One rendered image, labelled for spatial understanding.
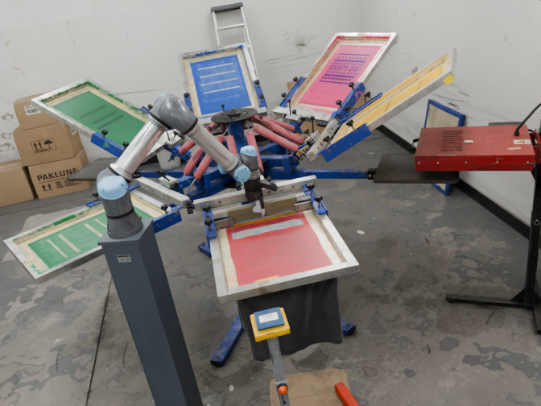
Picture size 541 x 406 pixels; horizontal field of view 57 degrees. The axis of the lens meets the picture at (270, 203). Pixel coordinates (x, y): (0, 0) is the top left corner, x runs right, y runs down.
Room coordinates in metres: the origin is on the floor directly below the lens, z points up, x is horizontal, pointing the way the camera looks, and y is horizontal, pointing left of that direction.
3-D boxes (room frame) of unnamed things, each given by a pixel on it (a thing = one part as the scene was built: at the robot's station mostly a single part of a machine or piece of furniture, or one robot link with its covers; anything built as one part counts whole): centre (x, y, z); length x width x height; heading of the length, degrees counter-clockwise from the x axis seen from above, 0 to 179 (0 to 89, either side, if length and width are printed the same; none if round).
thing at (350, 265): (2.06, 0.02, 0.97); 0.79 x 0.58 x 0.04; 6
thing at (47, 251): (2.57, 0.87, 1.05); 1.08 x 0.61 x 0.23; 126
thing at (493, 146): (2.54, -1.16, 1.06); 0.61 x 0.46 x 0.12; 66
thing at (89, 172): (3.38, 0.75, 0.91); 1.34 x 0.40 x 0.08; 66
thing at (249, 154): (2.27, 0.07, 1.31); 0.09 x 0.08 x 0.11; 110
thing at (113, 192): (1.94, 0.63, 1.37); 0.13 x 0.12 x 0.14; 20
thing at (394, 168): (2.84, -0.48, 0.91); 1.34 x 0.40 x 0.08; 66
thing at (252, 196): (2.27, 0.07, 1.15); 0.09 x 0.08 x 0.12; 96
